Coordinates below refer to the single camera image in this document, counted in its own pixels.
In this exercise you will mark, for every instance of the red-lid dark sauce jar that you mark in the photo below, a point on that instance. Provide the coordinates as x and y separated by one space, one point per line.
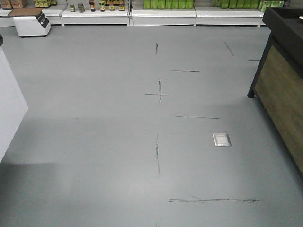
92 5

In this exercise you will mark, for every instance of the row of green bottles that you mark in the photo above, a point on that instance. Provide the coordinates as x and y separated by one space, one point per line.
168 4

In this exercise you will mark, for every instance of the yellow-label sauce jar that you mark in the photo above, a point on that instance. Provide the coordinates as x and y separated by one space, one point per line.
102 6

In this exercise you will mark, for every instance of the white box appliance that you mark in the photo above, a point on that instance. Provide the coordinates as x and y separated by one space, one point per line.
30 22

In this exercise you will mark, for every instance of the dark green pickle jar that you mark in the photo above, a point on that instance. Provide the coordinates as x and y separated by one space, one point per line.
81 8

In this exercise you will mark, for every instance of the green-lid sauce jar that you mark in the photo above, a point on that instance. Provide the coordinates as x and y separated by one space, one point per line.
72 8

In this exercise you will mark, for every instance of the black wooden produce stand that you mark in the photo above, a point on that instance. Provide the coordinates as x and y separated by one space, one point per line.
278 81

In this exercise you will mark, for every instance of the metal floor socket plate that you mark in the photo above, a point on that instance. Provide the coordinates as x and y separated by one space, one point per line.
221 140

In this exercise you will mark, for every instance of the white supermarket shelf unit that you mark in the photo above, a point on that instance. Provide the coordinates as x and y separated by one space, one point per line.
134 14

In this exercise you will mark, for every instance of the dark yellow-label jar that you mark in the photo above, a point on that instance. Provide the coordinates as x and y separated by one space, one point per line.
121 6

